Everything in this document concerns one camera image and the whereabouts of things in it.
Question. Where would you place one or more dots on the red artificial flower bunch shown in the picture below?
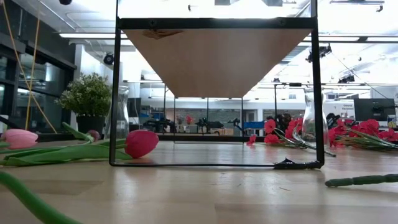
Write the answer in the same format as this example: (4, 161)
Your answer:
(370, 126)
(270, 126)

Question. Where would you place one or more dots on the purple artificial flower bunch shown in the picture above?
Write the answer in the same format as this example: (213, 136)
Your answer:
(360, 180)

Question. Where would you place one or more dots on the pink artificial tulip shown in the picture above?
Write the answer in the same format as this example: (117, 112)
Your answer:
(20, 138)

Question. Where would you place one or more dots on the black background robot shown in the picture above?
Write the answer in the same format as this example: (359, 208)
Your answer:
(158, 125)
(211, 124)

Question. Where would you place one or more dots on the blue background bin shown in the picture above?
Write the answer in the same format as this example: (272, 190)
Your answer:
(253, 125)

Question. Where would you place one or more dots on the red artificial tulip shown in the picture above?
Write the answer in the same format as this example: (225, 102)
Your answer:
(141, 143)

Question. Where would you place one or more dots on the clear glass vase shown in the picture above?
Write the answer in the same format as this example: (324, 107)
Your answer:
(125, 115)
(307, 121)

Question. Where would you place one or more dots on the black tape lump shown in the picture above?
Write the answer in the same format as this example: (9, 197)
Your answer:
(295, 165)

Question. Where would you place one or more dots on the potted green plant white blossoms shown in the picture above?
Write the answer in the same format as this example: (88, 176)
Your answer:
(87, 96)

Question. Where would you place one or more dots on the ceiling light strip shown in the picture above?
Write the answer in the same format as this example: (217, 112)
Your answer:
(93, 35)

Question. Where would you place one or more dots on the black ceiling spotlight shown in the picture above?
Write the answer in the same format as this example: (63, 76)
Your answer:
(346, 78)
(321, 51)

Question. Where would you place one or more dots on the dark computer monitor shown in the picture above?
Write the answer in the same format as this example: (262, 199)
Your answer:
(374, 109)

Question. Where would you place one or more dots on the orange artificial tulip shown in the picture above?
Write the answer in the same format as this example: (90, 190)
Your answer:
(28, 199)

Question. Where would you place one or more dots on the black aluminium table frame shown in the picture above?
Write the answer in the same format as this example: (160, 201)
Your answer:
(202, 137)

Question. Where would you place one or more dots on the round black wall speaker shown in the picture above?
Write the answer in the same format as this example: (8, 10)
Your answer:
(109, 58)

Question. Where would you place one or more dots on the white wall sign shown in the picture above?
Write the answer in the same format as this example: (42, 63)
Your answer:
(345, 109)

